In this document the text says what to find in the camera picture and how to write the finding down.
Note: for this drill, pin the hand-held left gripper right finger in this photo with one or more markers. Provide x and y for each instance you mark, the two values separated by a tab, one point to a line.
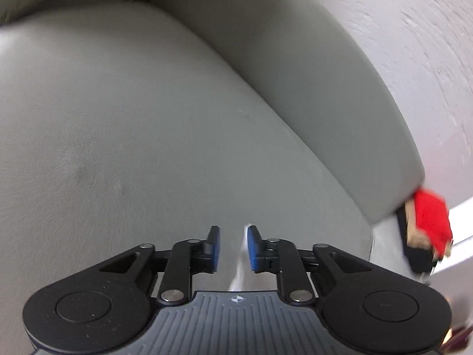
253	251

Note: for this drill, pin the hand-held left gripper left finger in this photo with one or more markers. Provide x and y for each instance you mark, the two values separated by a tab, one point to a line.
215	251

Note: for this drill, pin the light grey pants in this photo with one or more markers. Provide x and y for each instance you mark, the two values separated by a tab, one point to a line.
238	270

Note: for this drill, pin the folded tan garment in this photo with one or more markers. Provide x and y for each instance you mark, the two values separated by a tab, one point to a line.
415	235

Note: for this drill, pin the folded black garment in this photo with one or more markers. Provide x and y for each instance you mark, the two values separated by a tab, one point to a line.
417	257

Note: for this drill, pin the grey sofa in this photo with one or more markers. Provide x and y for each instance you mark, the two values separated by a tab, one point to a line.
111	118

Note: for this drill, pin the folded red garment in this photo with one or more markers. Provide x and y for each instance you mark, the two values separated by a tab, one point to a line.
432	218

